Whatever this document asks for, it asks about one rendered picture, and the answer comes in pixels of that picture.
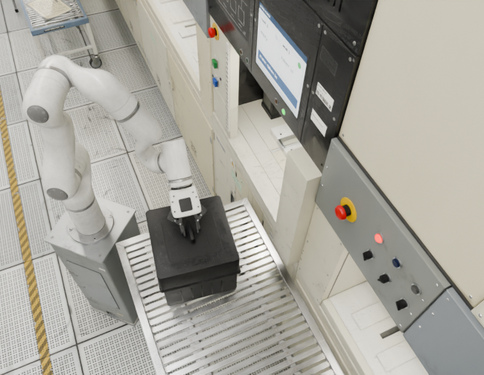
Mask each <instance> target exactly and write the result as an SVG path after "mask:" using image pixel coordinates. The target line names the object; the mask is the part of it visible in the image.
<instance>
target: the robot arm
mask: <svg viewBox="0 0 484 375"><path fill-rule="evenodd" d="M71 87H76V89H77V90H78V91H79V93H81V94H82V95H83V96H84V97H85V98H86V99H87V100H89V101H92V102H93V103H97V104H98V105H100V106H101V107H103V108H104V109H105V110H106V111H107V112H108V113H109V114H110V115H111V116H112V117H113V118H114V119H115V120H116V121H117V122H118V123H119V124H120V125H121V126H122V127H123V128H125V130H126V131H128V133H129V134H131V136H132V137H134V139H136V146H135V154H136V157H137V159H138V160H139V161H140V162H141V163H142V164H143V165H144V166H145V167H146V168H147V169H148V170H149V171H151V172H152V173H166V175H167V178H168V181H169V182H167V185H168V186H170V187H171V189H170V190H169V197H170V204H171V211H170V213H169V215H168V220H170V221H172V222H175V223H176V224H178V225H179V227H180V231H181V234H183V235H184V237H185V236H186V234H185V228H184V225H183V224H182V218H183V217H187V216H190V215H194V218H195V221H194V223H195V227H196V231H197V233H199V230H200V224H199V221H200V219H201V217H202V216H203V214H204V213H205V212H206V211H207V210H206V209H205V208H204V207H203V206H202V205H201V204H200V200H199V197H198V194H197V189H196V188H195V186H194V185H193V184H192V183H193V179H192V176H191V168H190V165H189V161H188V154H187V150H186V146H185V140H184V139H181V138H180V139H174V140H169V141H164V142H162V143H161V144H160V147H161V152H159V151H157V150H156V149H155V148H154V147H153V146H152V145H153V144H155V143H156V142H157V141H158V140H159V139H160V138H161V137H162V128H161V127H160V125H159V123H158V122H157V121H156V120H155V118H154V117H153V116H152V115H151V114H150V113H149V112H148V111H147V110H146V109H145V108H144V107H143V106H142V105H141V104H140V102H139V101H138V100H137V99H136V98H135V97H134V96H133V95H132V93H131V92H130V91H129V90H128V89H127V88H126V87H125V86H124V85H123V83H122V82H121V81H120V80H119V79H118V78H117V77H116V76H114V75H113V74H111V73H109V72H108V71H104V70H100V69H95V68H84V67H81V66H79V65H77V64H75V63H74V62H72V61H71V60H70V59H69V58H68V57H65V56H63V55H52V56H49V57H47V58H45V59H44V60H43V61H42V62H41V63H40V64H39V66H38V68H37V70H36V72H35V74H34V76H33V78H32V80H31V82H30V84H29V86H28V89H27V91H26V92H25V95H24V97H23V102H22V108H23V112H24V115H25V117H26V119H27V120H28V121H29V122H31V123H32V124H36V125H38V126H39V129H40V132H41V136H42V142H43V159H42V187H43V189H44V191H45V192H46V194H47V195H48V196H50V197H51V198H52V199H56V200H59V201H62V202H63V204H64V206H65V208H66V210H67V212H68V214H69V216H70V217H71V218H70V220H69V223H68V232H69V235H70V236H71V238H72V239H73V240H75V241H76V242H78V243H82V244H91V243H96V242H98V241H100V240H102V239H103V238H105V237H106V236H107V235H108V234H109V233H110V232H111V230H112V228H113V225H114V218H113V215H112V213H111V211H110V210H109V209H107V208H105V207H104V206H101V205H99V204H98V201H97V199H96V197H95V194H94V192H93V189H92V169H91V161H90V157H89V154H88V152H87V150H86V148H85V147H84V146H83V145H82V144H80V143H79V142H76V141H75V135H74V125H73V122H72V119H71V117H70V115H69V114H68V113H66V112H64V111H63V106H64V103H65V99H66V96H67V94H68V92H69V89H70V88H71ZM201 209H202V211H201ZM197 214H198V215H197ZM172 216H173V217H174V218H173V217H172ZM176 218H178V219H176Z"/></svg>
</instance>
